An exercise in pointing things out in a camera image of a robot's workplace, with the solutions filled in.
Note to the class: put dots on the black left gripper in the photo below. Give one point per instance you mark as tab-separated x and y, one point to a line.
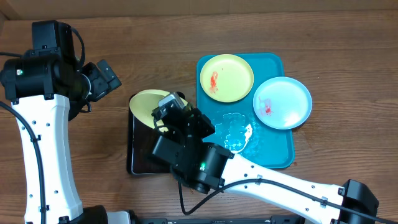
101	89

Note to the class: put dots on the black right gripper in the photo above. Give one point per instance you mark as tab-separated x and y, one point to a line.
194	120

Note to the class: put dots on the yellow plate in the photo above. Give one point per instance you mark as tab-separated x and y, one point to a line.
143	103
226	78

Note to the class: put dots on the light blue plate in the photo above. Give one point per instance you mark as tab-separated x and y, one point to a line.
282	103

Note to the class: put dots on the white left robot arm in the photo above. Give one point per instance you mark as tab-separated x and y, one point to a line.
44	90

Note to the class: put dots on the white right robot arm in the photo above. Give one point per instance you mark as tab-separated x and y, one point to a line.
211	169

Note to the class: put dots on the black water tray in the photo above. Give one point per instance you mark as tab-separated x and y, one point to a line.
140	142

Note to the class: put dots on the teal plastic serving tray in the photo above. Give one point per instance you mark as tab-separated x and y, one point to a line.
237	127

